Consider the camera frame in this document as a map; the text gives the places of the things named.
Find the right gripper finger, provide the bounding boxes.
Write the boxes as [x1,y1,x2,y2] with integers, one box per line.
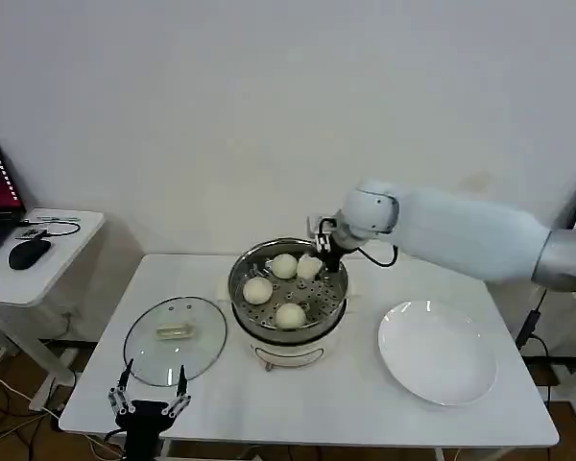
[318,258,343,285]
[314,231,332,264]

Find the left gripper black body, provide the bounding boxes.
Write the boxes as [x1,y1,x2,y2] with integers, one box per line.
[114,400,173,461]

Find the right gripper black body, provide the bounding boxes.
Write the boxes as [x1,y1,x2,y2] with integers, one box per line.
[326,236,352,265]

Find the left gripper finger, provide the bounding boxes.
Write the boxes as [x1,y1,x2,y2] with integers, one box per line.
[107,358,135,416]
[161,365,194,419]

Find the white steamed bun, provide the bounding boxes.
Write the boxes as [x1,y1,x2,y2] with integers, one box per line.
[274,302,308,332]
[242,277,275,307]
[296,255,324,281]
[271,253,300,281]

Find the steel perforated steamer basket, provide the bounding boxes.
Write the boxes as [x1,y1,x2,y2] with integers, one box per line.
[228,237,349,333]

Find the round glass pot lid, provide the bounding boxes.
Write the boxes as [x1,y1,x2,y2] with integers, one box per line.
[123,296,228,388]

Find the white electric cooker pot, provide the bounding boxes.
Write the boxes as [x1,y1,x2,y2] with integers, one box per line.
[213,273,367,374]

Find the white round plate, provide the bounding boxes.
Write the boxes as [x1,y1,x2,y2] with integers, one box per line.
[377,300,498,407]

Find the white side table with mouse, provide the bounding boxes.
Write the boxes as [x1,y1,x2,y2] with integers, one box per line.
[0,206,107,414]

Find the black computer mouse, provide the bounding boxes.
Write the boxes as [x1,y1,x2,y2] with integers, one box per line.
[7,238,53,271]

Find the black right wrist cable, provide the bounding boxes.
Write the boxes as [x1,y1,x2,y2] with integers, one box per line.
[357,243,400,269]

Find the floor cables bundle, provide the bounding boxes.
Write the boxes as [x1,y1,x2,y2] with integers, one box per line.
[0,367,126,461]

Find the thin black laptop cable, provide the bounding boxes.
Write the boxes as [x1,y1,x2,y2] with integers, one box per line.
[14,219,82,241]

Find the black cable with inline adapter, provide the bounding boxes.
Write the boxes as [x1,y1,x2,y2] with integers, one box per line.
[514,286,551,359]

